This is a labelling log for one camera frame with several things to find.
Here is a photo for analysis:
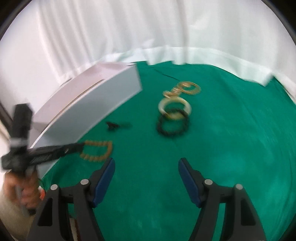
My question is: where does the wooden bead bracelet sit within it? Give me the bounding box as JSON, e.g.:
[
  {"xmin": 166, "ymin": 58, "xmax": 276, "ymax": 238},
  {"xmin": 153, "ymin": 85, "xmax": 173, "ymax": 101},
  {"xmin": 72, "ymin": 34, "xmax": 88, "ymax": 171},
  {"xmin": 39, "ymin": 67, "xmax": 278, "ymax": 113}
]
[{"xmin": 79, "ymin": 139, "xmax": 113, "ymax": 162}]

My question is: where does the small black bead jewelry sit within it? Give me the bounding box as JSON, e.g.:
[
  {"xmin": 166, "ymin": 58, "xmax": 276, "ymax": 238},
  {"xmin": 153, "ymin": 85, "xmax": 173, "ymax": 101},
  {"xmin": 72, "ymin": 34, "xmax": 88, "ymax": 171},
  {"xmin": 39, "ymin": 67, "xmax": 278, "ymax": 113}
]
[{"xmin": 106, "ymin": 121, "xmax": 132, "ymax": 132}]

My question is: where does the dark green bead bracelet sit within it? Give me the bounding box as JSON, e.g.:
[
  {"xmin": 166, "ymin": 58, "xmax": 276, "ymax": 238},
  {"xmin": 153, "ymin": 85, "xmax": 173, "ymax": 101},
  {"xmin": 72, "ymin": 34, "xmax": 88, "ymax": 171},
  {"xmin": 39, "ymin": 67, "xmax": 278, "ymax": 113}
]
[{"xmin": 157, "ymin": 108, "xmax": 191, "ymax": 137}]

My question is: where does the white jade bangle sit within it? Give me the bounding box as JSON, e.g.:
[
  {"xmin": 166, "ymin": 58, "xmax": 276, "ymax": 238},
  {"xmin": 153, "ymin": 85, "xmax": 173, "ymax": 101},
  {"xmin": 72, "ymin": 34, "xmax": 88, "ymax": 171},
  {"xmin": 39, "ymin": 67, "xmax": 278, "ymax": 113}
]
[{"xmin": 158, "ymin": 97, "xmax": 192, "ymax": 121}]

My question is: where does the gold chain with rings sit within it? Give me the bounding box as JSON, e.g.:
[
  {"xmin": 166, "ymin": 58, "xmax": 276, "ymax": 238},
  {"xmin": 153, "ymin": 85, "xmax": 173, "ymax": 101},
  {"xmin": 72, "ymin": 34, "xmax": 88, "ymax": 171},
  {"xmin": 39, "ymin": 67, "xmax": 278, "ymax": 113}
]
[{"xmin": 162, "ymin": 86, "xmax": 186, "ymax": 99}]

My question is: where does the person's left hand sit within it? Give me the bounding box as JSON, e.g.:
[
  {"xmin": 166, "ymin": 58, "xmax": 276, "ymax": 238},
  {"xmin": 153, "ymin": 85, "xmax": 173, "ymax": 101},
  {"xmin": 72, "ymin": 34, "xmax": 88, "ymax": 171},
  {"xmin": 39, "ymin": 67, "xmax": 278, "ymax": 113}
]
[{"xmin": 3, "ymin": 171, "xmax": 41, "ymax": 209}]

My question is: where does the white cardboard box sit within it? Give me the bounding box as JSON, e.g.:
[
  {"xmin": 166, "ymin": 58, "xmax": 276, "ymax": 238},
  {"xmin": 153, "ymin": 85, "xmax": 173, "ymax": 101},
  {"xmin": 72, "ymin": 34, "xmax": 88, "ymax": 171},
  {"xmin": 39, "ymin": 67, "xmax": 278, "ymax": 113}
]
[{"xmin": 30, "ymin": 62, "xmax": 142, "ymax": 179}]

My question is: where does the green velvet cloth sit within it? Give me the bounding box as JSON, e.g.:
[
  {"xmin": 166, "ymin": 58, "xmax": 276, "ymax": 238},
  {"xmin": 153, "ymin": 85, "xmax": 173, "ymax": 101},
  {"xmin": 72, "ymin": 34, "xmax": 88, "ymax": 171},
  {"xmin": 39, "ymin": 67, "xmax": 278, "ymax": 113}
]
[{"xmin": 39, "ymin": 61, "xmax": 296, "ymax": 241}]

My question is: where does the white curtain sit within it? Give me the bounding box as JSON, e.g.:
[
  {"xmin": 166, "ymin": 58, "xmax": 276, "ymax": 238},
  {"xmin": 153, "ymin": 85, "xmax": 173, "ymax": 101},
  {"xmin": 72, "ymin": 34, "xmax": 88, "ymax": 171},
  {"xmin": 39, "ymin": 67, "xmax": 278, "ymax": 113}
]
[{"xmin": 34, "ymin": 0, "xmax": 296, "ymax": 103}]

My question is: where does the gold bangle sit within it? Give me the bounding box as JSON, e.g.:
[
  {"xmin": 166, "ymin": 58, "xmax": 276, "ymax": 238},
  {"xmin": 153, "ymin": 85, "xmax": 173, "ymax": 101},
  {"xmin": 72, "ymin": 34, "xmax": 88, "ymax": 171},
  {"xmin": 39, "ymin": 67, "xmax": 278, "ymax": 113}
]
[{"xmin": 177, "ymin": 81, "xmax": 201, "ymax": 95}]

